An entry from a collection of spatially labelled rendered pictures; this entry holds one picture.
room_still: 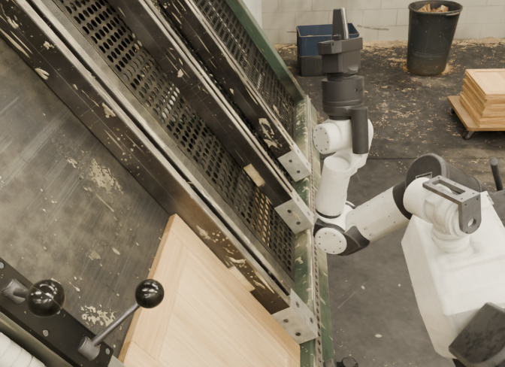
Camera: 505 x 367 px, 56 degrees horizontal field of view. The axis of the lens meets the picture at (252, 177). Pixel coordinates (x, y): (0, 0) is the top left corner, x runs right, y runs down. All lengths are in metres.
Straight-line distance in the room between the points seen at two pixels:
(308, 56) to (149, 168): 4.23
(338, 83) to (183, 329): 0.56
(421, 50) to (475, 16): 1.38
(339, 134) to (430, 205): 0.29
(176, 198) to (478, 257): 0.56
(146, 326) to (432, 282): 0.47
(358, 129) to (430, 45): 4.20
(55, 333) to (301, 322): 0.68
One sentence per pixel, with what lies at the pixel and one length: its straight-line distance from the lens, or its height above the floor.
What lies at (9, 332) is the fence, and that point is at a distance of 0.66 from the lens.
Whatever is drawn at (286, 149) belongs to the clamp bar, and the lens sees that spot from 1.74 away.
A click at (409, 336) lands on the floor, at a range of 2.49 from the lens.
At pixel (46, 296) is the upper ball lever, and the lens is 0.53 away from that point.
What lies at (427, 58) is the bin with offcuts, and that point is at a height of 0.19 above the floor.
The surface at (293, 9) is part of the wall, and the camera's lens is 6.05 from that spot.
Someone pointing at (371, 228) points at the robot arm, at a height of 1.19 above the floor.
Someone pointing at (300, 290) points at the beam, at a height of 0.89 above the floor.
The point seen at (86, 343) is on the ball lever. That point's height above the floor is 1.40.
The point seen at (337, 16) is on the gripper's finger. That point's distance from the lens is 1.03.
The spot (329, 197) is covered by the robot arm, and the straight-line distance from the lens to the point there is 1.13.
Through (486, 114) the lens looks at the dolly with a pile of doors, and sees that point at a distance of 4.03.
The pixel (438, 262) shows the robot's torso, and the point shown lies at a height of 1.33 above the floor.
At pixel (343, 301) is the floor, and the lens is 2.58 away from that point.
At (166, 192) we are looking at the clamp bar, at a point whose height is 1.35.
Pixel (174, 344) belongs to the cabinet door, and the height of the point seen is 1.23.
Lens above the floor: 1.90
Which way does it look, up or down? 33 degrees down
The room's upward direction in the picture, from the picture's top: 3 degrees counter-clockwise
